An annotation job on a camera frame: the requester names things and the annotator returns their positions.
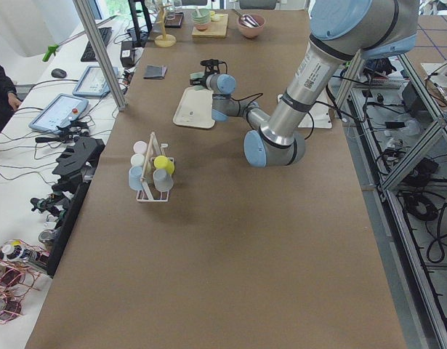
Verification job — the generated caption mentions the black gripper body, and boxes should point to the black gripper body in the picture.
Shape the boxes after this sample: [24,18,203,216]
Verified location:
[201,73,210,89]

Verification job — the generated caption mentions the green cup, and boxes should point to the green cup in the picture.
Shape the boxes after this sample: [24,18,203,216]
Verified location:
[190,74,205,91]

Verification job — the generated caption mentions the cream rabbit tray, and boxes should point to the cream rabbit tray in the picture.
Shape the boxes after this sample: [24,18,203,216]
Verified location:
[172,87,215,129]

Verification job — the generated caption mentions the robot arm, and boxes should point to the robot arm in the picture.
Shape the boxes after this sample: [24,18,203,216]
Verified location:
[190,1,419,167]

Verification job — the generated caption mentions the pink cup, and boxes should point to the pink cup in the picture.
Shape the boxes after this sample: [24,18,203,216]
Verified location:
[133,140,148,155]

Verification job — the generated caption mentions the yellow cup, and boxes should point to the yellow cup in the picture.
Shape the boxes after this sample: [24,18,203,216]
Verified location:
[153,156,175,175]

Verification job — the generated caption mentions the cream cup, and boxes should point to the cream cup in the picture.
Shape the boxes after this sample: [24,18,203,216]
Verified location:
[130,153,145,167]

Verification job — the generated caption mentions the grey cup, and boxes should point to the grey cup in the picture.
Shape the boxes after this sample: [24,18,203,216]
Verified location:
[153,169,174,192]

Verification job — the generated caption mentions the blue cup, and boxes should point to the blue cup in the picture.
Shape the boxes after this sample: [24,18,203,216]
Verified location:
[128,166,143,191]

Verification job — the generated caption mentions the folded grey cloth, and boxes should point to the folded grey cloth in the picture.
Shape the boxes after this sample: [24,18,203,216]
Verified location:
[143,65,167,79]

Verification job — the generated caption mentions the wooden mug tree stand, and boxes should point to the wooden mug tree stand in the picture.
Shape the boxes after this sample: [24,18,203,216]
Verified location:
[154,0,177,47]

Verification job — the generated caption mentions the wooden cutting board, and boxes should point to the wooden cutting board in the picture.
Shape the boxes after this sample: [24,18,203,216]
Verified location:
[192,14,228,39]

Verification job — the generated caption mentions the stacked green bowls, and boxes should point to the stacked green bowls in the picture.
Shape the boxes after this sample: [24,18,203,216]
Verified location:
[191,8,211,31]

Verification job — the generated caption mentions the black box with label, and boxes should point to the black box with label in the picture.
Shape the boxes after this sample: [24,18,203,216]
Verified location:
[120,41,143,68]

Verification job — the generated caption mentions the pink bowl with cutlery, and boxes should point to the pink bowl with cutlery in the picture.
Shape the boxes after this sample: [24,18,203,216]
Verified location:
[237,14,266,39]

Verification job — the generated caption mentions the far teach pendant tablet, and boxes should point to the far teach pendant tablet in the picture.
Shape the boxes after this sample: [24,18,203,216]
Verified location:
[72,65,110,98]

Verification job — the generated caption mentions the teach pendant tablet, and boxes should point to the teach pendant tablet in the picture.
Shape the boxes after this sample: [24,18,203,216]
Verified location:
[28,94,89,134]
[72,65,110,98]

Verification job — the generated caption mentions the black keyboard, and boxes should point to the black keyboard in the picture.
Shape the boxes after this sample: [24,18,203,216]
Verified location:
[80,26,113,63]

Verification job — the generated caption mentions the near teach pendant tablet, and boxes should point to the near teach pendant tablet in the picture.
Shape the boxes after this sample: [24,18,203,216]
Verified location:
[28,94,89,134]

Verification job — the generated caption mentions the grey computer mouse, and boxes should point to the grey computer mouse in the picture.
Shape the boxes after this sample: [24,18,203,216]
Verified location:
[51,68,67,79]

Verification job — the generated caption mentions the black tool holder rack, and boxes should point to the black tool holder rack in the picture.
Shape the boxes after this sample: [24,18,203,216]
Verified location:
[47,137,105,277]

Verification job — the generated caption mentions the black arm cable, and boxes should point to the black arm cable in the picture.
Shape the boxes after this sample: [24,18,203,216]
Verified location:
[222,60,315,141]

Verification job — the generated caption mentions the white wire cup rack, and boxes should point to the white wire cup rack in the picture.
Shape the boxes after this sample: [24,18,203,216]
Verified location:
[136,132,175,202]

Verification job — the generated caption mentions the aluminium frame post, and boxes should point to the aluminium frame post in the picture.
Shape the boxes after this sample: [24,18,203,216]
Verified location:
[73,0,126,111]

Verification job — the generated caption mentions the green handled grabber tool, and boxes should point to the green handled grabber tool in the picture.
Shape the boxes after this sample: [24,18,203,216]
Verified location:
[42,15,117,62]

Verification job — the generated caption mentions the copper wire basket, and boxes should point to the copper wire basket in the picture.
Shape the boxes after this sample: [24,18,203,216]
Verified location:
[0,239,49,325]

